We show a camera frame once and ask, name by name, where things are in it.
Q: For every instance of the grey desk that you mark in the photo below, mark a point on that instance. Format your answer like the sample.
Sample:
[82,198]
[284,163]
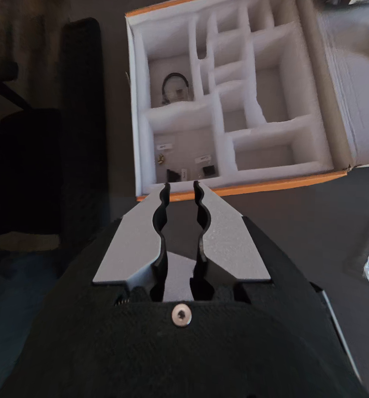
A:
[296,233]

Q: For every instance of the white orange kit box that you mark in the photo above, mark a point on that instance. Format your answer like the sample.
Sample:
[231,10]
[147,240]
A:
[265,93]

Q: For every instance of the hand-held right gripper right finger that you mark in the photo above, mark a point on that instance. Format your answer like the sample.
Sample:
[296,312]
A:
[234,248]

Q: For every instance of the tiny bag with black part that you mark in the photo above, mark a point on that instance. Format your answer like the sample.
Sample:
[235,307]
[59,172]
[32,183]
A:
[172,175]
[208,170]

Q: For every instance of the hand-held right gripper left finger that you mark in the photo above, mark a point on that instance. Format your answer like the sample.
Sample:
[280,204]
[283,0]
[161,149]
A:
[131,248]

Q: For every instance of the bag of brass nuts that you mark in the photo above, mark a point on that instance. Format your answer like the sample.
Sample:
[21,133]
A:
[161,158]

